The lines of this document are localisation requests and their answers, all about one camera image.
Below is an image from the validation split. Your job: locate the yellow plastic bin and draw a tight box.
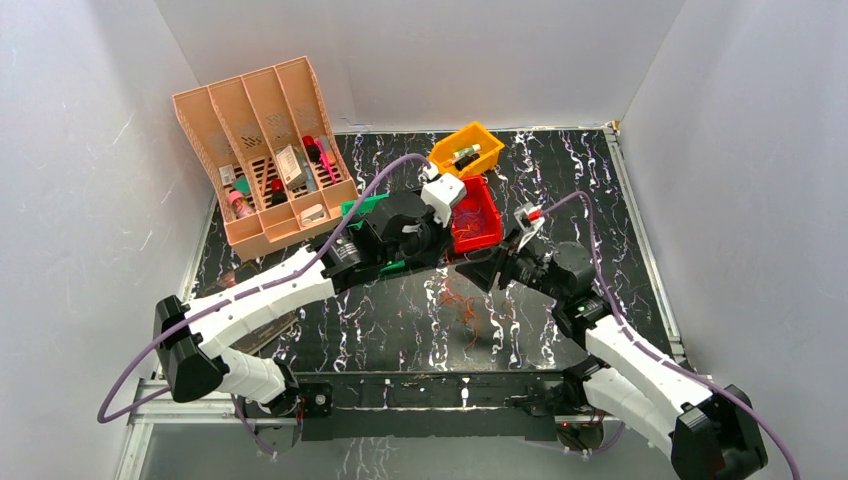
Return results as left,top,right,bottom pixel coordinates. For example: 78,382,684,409
428,121,505,178

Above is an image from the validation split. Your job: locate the red plastic bin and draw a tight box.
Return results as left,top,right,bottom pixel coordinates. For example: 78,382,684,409
451,176,504,254

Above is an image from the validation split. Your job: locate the pink pen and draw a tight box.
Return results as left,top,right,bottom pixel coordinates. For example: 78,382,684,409
315,139,336,184

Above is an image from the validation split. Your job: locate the pink plastic file organizer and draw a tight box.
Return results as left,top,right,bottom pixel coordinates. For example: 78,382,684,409
173,57,359,261

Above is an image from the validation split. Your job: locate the white box in organizer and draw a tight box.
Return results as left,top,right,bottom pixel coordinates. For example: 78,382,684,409
274,145,316,193

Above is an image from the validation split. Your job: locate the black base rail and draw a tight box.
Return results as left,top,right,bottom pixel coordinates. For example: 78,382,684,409
297,370,614,452

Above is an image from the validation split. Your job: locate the white stapler in organizer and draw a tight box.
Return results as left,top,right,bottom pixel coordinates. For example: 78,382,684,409
299,204,327,227

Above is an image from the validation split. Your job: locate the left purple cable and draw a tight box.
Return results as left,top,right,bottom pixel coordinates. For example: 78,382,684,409
96,153,435,425

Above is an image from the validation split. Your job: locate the orange wire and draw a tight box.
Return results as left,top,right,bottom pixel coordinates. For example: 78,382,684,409
437,221,495,352

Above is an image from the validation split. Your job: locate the glue stick in yellow bin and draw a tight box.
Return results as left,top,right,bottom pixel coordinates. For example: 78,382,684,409
452,144,481,163

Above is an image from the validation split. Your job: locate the purple cable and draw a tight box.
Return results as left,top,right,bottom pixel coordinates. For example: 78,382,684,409
529,190,803,480
96,153,435,425

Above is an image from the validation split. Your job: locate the black marker in yellow bin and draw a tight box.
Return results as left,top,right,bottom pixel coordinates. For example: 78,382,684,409
453,153,480,171

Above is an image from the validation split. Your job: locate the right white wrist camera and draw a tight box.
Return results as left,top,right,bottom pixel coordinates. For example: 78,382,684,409
514,203,545,251

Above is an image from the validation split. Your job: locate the red capped dark bottle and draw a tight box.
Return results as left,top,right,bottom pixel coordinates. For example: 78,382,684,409
270,178,288,206

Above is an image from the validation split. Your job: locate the pink bottle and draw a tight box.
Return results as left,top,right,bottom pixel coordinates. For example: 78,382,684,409
227,190,255,219

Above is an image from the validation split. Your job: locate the green plastic bin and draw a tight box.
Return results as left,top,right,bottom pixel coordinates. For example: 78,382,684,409
341,193,406,275

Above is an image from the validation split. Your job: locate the dark book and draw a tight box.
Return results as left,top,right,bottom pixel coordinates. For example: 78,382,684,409
192,260,299,354

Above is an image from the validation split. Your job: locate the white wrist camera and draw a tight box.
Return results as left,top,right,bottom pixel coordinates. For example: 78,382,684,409
514,203,545,251
419,162,467,228

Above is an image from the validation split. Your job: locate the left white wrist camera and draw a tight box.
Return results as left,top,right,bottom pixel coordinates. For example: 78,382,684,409
419,162,467,228

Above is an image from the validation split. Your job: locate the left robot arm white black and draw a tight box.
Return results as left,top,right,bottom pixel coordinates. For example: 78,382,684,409
157,187,465,416

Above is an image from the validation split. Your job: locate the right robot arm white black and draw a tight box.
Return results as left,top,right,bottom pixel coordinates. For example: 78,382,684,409
456,241,768,479

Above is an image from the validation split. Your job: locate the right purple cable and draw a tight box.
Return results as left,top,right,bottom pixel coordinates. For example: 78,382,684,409
529,190,803,480

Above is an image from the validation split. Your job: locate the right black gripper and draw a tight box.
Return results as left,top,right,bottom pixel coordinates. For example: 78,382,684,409
455,226,567,302

